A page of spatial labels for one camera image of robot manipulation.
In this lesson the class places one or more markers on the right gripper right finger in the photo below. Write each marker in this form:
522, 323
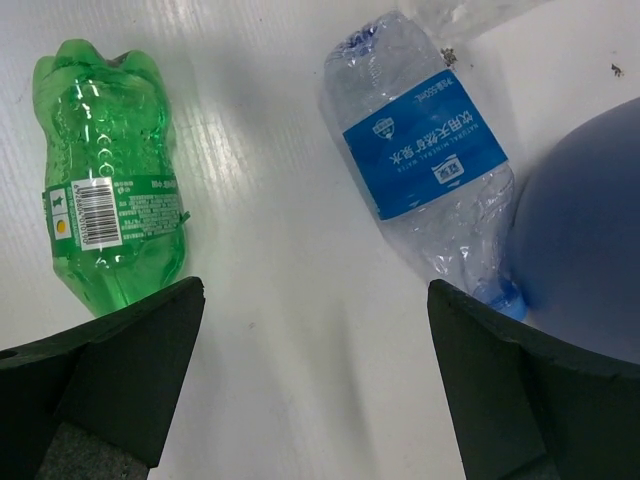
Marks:
526, 405

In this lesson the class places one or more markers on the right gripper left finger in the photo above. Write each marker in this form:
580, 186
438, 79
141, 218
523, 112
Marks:
97, 401

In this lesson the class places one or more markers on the green plastic bottle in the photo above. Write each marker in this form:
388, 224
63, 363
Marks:
111, 199

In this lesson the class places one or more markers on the blue label water bottle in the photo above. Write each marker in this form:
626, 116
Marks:
432, 169

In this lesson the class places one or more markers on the small clear bottle white cap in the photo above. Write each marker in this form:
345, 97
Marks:
460, 21

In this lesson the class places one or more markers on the blue plastic bin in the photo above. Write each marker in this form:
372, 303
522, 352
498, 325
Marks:
574, 246

